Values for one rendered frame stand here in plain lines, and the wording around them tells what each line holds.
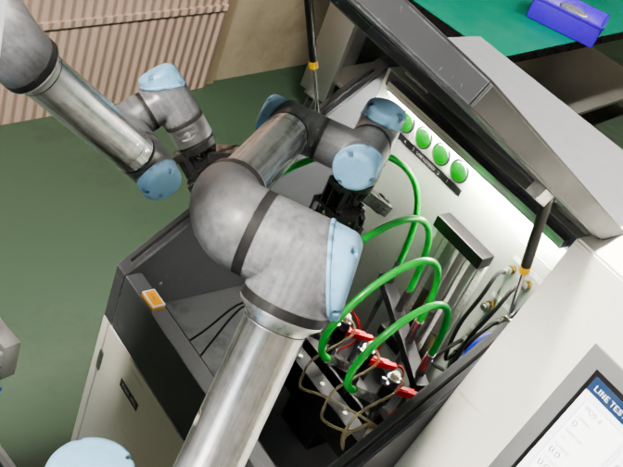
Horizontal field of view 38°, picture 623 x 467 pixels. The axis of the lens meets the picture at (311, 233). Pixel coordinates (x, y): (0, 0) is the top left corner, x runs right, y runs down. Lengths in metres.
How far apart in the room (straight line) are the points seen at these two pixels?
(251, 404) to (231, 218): 0.24
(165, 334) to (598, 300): 0.87
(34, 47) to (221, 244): 0.41
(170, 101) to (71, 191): 2.13
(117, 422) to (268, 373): 1.07
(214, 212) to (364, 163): 0.39
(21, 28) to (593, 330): 0.98
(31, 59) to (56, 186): 2.45
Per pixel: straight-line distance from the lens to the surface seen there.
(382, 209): 1.71
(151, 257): 1.97
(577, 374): 1.53
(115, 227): 3.60
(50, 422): 2.90
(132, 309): 1.97
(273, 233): 1.08
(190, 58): 4.50
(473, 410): 1.63
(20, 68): 1.32
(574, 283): 1.52
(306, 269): 1.08
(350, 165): 1.44
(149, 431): 2.03
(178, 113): 1.65
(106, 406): 2.20
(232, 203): 1.10
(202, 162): 1.70
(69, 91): 1.38
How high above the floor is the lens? 2.26
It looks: 35 degrees down
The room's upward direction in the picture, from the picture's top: 23 degrees clockwise
